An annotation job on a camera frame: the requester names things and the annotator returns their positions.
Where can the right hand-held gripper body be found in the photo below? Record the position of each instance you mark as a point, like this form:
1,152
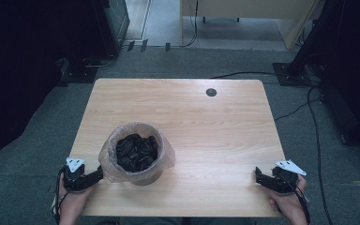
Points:
286,179

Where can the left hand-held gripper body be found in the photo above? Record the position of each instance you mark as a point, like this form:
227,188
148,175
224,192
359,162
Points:
75,178

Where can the bin with plastic liner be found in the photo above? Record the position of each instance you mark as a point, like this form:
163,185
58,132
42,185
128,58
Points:
136,153

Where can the small grey trash bin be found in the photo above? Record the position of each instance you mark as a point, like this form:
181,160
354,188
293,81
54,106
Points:
148,178

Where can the person's right hand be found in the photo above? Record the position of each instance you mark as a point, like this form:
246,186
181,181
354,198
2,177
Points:
289,203

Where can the person's left hand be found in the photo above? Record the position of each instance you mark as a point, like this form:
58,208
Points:
73,203

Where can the crumpled black plastic bag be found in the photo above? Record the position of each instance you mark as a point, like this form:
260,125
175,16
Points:
136,152

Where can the person's dark trousers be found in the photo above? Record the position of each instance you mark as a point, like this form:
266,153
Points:
168,221

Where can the black cabinet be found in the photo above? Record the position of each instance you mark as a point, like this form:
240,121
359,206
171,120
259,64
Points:
117,22

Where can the black stand base plate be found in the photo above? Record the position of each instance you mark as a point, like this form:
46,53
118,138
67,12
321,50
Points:
289,76
81,73

